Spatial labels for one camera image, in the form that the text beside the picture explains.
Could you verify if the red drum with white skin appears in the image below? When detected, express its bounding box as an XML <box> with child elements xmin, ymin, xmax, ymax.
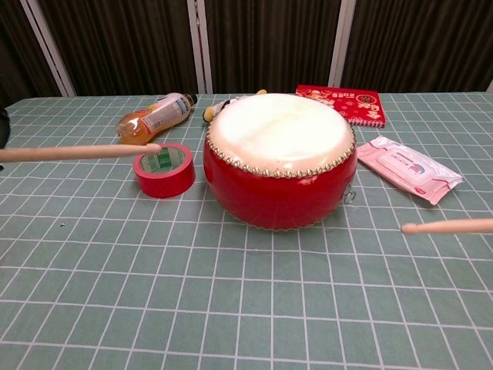
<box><xmin>203</xmin><ymin>92</ymin><xmax>358</xmax><ymax>232</ymax></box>

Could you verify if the wooden drumstick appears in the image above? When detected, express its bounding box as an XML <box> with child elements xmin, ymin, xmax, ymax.
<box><xmin>0</xmin><ymin>143</ymin><xmax>163</xmax><ymax>164</ymax></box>
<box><xmin>400</xmin><ymin>217</ymin><xmax>493</xmax><ymax>236</ymax></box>

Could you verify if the red tape roll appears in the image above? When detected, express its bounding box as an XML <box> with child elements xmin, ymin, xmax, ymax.
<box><xmin>132</xmin><ymin>143</ymin><xmax>196</xmax><ymax>199</ymax></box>

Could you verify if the orange juice bottle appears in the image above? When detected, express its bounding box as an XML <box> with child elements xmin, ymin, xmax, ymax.
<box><xmin>117</xmin><ymin>92</ymin><xmax>199</xmax><ymax>146</ymax></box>

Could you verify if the white partition frame post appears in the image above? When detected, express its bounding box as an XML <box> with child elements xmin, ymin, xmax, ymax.
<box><xmin>186</xmin><ymin>0</ymin><xmax>213</xmax><ymax>95</ymax></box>
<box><xmin>22</xmin><ymin>0</ymin><xmax>77</xmax><ymax>98</ymax></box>
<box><xmin>328</xmin><ymin>0</ymin><xmax>356</xmax><ymax>89</ymax></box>

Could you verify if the black yellow plush toy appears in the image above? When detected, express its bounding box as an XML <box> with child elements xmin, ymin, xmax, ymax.
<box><xmin>203</xmin><ymin>89</ymin><xmax>268</xmax><ymax>123</ymax></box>

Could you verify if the red spiral notebook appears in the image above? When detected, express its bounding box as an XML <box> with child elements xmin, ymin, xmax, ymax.
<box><xmin>295</xmin><ymin>84</ymin><xmax>387</xmax><ymax>129</ymax></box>

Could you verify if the dark ribbed partition panel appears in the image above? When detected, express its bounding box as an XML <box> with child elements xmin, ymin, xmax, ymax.
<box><xmin>37</xmin><ymin>0</ymin><xmax>199</xmax><ymax>96</ymax></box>
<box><xmin>203</xmin><ymin>0</ymin><xmax>343</xmax><ymax>95</ymax></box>
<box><xmin>0</xmin><ymin>0</ymin><xmax>63</xmax><ymax>110</ymax></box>
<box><xmin>340</xmin><ymin>0</ymin><xmax>493</xmax><ymax>93</ymax></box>

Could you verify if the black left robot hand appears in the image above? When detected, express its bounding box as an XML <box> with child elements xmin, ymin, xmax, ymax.
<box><xmin>0</xmin><ymin>107</ymin><xmax>12</xmax><ymax>171</ymax></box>

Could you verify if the green checked tablecloth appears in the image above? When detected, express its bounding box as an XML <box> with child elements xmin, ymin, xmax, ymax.
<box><xmin>0</xmin><ymin>91</ymin><xmax>493</xmax><ymax>370</ymax></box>

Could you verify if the pink wet wipes pack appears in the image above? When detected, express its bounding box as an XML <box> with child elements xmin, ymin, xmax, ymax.
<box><xmin>357</xmin><ymin>135</ymin><xmax>464</xmax><ymax>206</ymax></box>

